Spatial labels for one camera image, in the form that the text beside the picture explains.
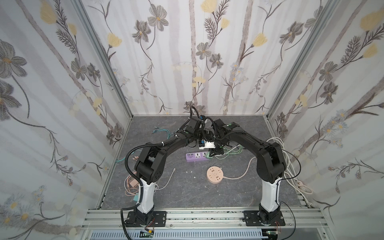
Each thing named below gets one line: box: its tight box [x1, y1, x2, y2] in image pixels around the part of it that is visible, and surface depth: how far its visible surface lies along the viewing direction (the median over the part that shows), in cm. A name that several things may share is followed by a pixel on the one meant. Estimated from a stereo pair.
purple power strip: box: [185, 151, 210, 163], surface depth 97 cm
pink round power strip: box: [206, 166, 224, 184], surface depth 88 cm
